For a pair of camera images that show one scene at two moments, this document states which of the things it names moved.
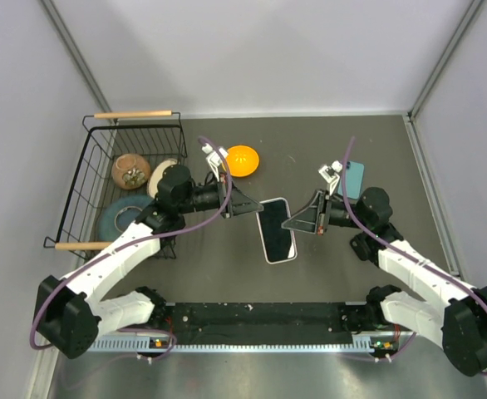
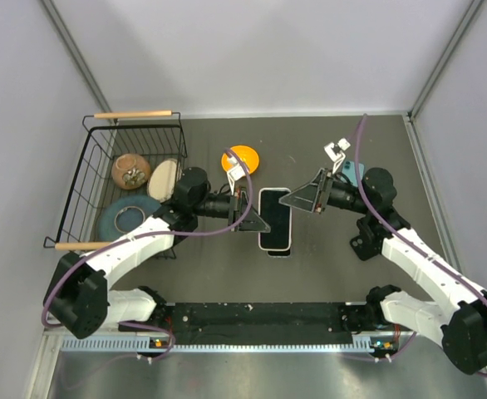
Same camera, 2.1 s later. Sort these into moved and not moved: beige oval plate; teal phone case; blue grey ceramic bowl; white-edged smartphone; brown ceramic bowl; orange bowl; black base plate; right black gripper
Moved: white-edged smartphone; right black gripper
Not moved: blue grey ceramic bowl; orange bowl; brown ceramic bowl; teal phone case; black base plate; beige oval plate
